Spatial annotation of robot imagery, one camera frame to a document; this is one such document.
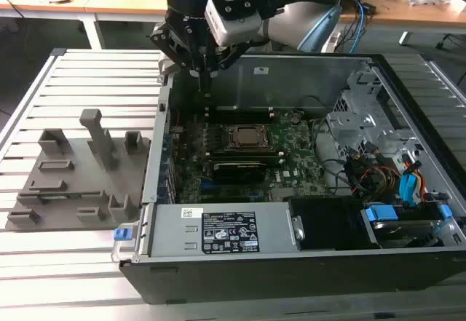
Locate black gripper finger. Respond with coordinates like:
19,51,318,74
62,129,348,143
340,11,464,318
149,25,206,95
205,39,253,99

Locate black RAM slot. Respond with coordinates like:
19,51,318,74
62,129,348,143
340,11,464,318
205,105,275,116
204,156,285,166

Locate wooden desk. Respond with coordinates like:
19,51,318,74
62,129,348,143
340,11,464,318
0,0,466,51

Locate metal CPU socket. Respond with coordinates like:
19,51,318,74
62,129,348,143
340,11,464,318
223,122,277,153

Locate silver CPU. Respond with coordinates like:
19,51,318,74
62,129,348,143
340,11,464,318
232,125,269,148

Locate white power strip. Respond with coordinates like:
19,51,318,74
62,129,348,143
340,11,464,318
321,30,342,53

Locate green motherboard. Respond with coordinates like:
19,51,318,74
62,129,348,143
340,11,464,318
165,109,328,204

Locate silver drive cage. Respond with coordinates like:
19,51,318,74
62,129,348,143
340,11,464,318
325,68,420,162

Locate grey parts rack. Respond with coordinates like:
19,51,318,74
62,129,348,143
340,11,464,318
7,108,152,233

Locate grey power supply unit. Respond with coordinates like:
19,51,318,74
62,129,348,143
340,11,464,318
146,202,304,258

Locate blue case latch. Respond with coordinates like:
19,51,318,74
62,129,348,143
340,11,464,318
113,227,133,242

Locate black open PC case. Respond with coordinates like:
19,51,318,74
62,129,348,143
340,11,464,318
118,52,466,306

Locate hard disk in blue carrier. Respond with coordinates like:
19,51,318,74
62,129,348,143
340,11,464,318
359,204,453,250

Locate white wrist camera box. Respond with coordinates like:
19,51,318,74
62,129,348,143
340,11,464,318
204,0,264,47

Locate black camera cable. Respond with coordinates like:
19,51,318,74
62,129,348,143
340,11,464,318
268,0,303,13

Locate thin black looped wire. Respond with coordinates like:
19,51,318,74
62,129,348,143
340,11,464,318
295,95,331,119

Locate blue hanging cable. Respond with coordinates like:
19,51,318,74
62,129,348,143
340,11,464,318
349,0,369,54

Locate red yellow black wire bundle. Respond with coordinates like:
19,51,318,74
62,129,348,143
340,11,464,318
344,148,427,200

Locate silver case handle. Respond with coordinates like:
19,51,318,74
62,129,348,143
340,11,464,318
110,222,142,264

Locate blue flat data wire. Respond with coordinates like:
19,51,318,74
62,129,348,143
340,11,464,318
398,173,420,210

